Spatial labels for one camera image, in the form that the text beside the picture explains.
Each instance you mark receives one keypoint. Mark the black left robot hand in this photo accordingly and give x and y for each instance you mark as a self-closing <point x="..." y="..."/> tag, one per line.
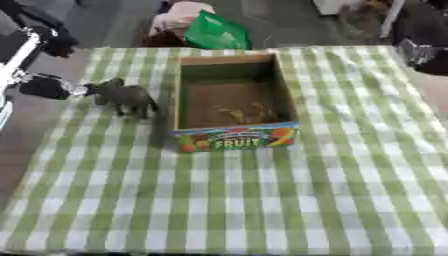
<point x="45" y="87"/>

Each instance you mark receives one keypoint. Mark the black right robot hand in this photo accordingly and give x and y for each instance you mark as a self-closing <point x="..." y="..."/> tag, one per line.
<point x="434" y="63"/>

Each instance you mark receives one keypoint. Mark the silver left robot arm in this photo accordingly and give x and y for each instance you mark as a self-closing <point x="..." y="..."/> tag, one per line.
<point x="3" y="114"/>

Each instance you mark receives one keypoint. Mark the cardboard box with fruit print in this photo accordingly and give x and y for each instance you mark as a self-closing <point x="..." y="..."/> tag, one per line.
<point x="233" y="103"/>

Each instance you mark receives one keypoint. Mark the black chair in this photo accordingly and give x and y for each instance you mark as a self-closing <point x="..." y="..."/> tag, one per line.
<point x="424" y="20"/>

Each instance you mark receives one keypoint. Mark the white pole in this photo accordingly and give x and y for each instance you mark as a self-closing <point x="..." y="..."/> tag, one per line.
<point x="392" y="18"/>

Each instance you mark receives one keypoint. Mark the grey toy elephant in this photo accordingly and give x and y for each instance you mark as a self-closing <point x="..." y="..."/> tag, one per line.
<point x="129" y="96"/>

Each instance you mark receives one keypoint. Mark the dark brown bag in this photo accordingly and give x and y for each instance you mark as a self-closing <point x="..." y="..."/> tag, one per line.
<point x="163" y="39"/>

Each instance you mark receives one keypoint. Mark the pink bag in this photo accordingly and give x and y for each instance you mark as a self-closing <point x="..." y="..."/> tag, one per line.
<point x="179" y="17"/>

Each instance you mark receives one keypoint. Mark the green plastic bag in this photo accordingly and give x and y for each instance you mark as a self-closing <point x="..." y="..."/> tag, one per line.
<point x="218" y="33"/>

